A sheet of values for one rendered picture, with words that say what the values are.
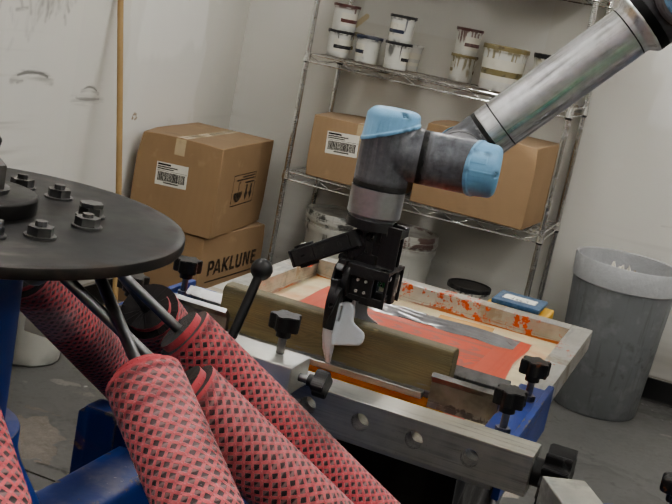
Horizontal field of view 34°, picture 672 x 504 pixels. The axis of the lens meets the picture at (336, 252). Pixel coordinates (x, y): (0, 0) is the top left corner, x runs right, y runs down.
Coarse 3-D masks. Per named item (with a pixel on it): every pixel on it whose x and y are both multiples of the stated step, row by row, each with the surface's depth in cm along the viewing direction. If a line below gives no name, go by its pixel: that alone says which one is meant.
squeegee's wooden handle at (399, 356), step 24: (240, 288) 162; (264, 312) 160; (312, 312) 158; (264, 336) 161; (312, 336) 158; (384, 336) 154; (408, 336) 154; (336, 360) 157; (360, 360) 156; (384, 360) 155; (408, 360) 153; (432, 360) 152; (456, 360) 153; (408, 384) 154
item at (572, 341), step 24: (288, 264) 211; (216, 288) 185; (264, 288) 198; (408, 288) 214; (432, 288) 214; (456, 312) 212; (480, 312) 210; (504, 312) 208; (552, 336) 206; (576, 336) 200; (552, 360) 182; (576, 360) 192; (552, 384) 169
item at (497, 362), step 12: (420, 324) 201; (504, 336) 204; (504, 348) 196; (516, 348) 197; (528, 348) 199; (480, 360) 186; (492, 360) 187; (504, 360) 189; (516, 360) 190; (492, 372) 181; (504, 372) 182
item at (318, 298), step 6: (324, 288) 213; (312, 294) 207; (318, 294) 207; (324, 294) 208; (300, 300) 201; (306, 300) 202; (312, 300) 203; (318, 300) 203; (324, 300) 204; (318, 306) 199; (324, 306) 200; (378, 312) 203; (396, 318) 202; (402, 318) 202
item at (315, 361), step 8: (248, 336) 162; (272, 344) 160; (296, 352) 159; (312, 360) 157; (320, 360) 157; (328, 368) 157; (336, 368) 156; (344, 368) 156; (352, 368) 156; (352, 376) 155; (360, 376) 155; (368, 376) 155; (376, 376) 155; (376, 384) 154; (384, 384) 154; (392, 384) 153; (400, 384) 154; (400, 392) 153; (408, 392) 153; (416, 392) 152
